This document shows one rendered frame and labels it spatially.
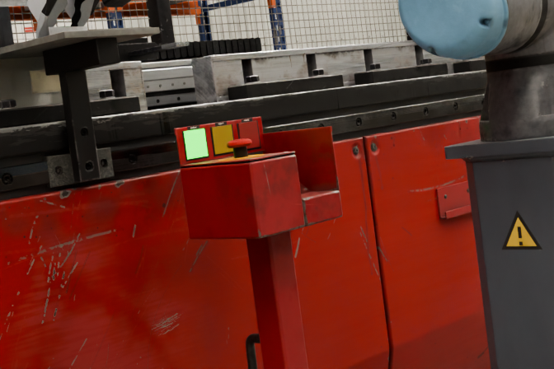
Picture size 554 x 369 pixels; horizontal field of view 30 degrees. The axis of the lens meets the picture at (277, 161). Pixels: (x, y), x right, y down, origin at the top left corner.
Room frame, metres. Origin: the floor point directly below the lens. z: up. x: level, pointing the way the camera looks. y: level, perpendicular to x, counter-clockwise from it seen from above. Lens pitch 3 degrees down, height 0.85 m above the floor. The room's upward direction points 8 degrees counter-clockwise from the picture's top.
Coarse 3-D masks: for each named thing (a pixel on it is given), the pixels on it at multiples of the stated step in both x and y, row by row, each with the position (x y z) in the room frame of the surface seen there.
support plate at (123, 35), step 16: (64, 32) 1.50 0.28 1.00; (80, 32) 1.52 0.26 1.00; (96, 32) 1.54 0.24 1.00; (112, 32) 1.56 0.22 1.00; (128, 32) 1.58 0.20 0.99; (144, 32) 1.61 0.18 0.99; (0, 48) 1.62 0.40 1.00; (16, 48) 1.59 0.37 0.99; (32, 48) 1.59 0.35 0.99; (48, 48) 1.63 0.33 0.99
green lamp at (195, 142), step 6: (186, 132) 1.65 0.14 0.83; (192, 132) 1.66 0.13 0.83; (198, 132) 1.67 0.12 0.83; (204, 132) 1.68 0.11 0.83; (186, 138) 1.65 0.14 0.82; (192, 138) 1.66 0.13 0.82; (198, 138) 1.67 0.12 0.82; (204, 138) 1.68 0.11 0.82; (186, 144) 1.65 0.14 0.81; (192, 144) 1.66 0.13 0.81; (198, 144) 1.67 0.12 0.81; (204, 144) 1.68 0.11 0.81; (186, 150) 1.65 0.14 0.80; (192, 150) 1.66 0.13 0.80; (198, 150) 1.67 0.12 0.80; (204, 150) 1.68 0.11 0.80; (192, 156) 1.66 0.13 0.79; (198, 156) 1.66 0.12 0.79
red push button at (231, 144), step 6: (246, 138) 1.61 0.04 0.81; (228, 144) 1.61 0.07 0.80; (234, 144) 1.60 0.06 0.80; (240, 144) 1.60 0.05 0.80; (246, 144) 1.60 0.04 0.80; (234, 150) 1.61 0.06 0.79; (240, 150) 1.61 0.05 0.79; (246, 150) 1.62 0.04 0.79; (234, 156) 1.62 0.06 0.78; (240, 156) 1.61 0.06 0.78
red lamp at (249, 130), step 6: (240, 126) 1.74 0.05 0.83; (246, 126) 1.75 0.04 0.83; (252, 126) 1.76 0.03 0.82; (240, 132) 1.74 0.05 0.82; (246, 132) 1.75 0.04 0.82; (252, 132) 1.76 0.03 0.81; (240, 138) 1.74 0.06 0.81; (252, 138) 1.76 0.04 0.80; (258, 138) 1.77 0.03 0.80; (252, 144) 1.76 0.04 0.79; (258, 144) 1.77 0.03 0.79
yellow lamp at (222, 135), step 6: (222, 126) 1.71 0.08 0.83; (228, 126) 1.72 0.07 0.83; (216, 132) 1.70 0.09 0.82; (222, 132) 1.71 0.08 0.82; (228, 132) 1.72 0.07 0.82; (216, 138) 1.70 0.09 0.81; (222, 138) 1.71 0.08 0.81; (228, 138) 1.72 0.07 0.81; (216, 144) 1.70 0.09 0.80; (222, 144) 1.71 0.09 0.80; (216, 150) 1.70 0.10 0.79; (222, 150) 1.70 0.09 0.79; (228, 150) 1.72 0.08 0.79
